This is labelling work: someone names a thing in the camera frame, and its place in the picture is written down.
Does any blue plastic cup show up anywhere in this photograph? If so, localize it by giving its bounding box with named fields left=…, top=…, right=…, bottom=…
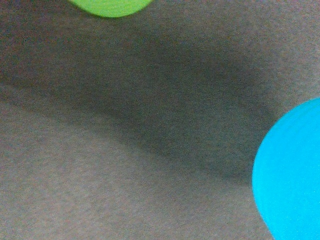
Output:
left=252, top=98, right=320, bottom=240

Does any black tablecloth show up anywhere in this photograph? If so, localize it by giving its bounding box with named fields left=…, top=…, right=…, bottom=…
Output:
left=0, top=0, right=320, bottom=240

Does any green plastic bowl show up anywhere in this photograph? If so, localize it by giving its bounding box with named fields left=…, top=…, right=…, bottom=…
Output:
left=70, top=0, right=152, bottom=18

